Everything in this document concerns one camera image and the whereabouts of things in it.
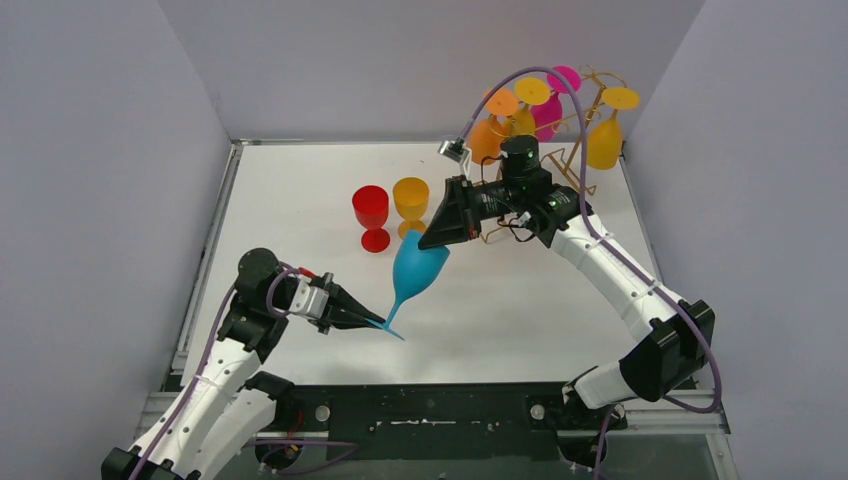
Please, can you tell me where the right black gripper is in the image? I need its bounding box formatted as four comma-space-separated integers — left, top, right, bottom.
420, 174, 524, 249

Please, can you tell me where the yellow wine glass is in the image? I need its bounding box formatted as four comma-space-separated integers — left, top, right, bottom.
392, 177, 430, 239
506, 77, 551, 136
587, 86, 640, 170

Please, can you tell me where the cyan wine glass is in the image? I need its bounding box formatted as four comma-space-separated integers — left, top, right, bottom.
367, 231, 450, 340

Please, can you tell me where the red wine glass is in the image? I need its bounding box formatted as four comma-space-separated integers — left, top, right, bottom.
352, 185, 391, 253

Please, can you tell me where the gold wire glass rack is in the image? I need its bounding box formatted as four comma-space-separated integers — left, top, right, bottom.
478, 64, 629, 245

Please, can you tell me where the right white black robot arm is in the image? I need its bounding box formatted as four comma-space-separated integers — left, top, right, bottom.
418, 135, 715, 429

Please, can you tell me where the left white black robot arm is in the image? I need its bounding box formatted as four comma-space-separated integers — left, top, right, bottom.
101, 248, 388, 479

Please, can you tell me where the magenta wine glass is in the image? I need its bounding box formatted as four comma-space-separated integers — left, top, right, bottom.
531, 65, 582, 142

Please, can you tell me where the yellow wine glass behind orange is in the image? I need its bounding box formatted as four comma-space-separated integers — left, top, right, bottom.
506, 77, 551, 136

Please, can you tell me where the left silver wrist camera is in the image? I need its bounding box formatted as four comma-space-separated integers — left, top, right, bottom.
288, 276, 330, 324

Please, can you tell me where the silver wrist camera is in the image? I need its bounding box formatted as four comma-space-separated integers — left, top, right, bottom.
288, 276, 330, 324
437, 137, 472, 177

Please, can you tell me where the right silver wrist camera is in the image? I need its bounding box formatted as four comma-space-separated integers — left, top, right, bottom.
437, 137, 472, 177

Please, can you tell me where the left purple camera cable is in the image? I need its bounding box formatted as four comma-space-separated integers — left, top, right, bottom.
127, 266, 313, 480

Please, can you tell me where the purple camera cable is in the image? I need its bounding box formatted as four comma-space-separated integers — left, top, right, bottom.
127, 266, 313, 480
458, 66, 723, 415

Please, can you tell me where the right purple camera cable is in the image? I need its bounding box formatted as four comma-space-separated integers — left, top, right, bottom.
458, 66, 723, 415

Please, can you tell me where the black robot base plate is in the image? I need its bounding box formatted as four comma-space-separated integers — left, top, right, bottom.
264, 382, 627, 466

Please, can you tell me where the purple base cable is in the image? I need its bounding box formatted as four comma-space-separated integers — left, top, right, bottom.
251, 431, 359, 477

